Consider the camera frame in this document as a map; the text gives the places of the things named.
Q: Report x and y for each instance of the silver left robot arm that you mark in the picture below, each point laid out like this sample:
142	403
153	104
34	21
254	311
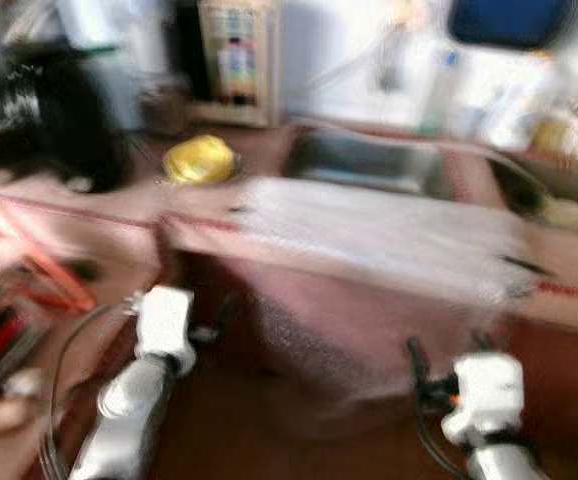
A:
119	420

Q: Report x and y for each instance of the short black tape strip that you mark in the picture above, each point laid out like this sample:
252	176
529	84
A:
237	210

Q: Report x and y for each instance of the dark blue hanging tray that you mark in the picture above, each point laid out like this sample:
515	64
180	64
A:
509	20

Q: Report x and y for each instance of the long black tape strip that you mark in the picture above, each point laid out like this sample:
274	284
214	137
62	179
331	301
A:
524	265

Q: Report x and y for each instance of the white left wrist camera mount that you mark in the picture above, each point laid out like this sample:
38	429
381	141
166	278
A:
164	325

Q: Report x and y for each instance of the small steel sink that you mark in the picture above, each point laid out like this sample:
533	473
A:
559	205

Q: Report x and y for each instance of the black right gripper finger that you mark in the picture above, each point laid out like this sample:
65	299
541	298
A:
484	343
417	360

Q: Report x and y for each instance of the blue capped soap bottle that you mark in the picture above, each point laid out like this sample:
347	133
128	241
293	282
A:
439	90

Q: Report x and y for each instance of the clear bubble wrap sheet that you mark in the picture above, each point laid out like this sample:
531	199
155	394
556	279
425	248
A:
369	240

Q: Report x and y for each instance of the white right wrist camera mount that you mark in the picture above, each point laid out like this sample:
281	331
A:
484	395

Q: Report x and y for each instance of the large steel sink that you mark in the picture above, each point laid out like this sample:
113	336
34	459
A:
369	165

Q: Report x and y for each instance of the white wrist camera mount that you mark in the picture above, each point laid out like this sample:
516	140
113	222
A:
164	325
484	395

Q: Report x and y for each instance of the cream water ionizer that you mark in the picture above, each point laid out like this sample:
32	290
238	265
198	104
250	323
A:
237	60

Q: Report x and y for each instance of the black electric kettle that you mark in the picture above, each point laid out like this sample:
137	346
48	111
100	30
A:
69	120

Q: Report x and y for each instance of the yellow plastic cup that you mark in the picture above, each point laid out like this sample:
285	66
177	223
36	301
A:
199	160

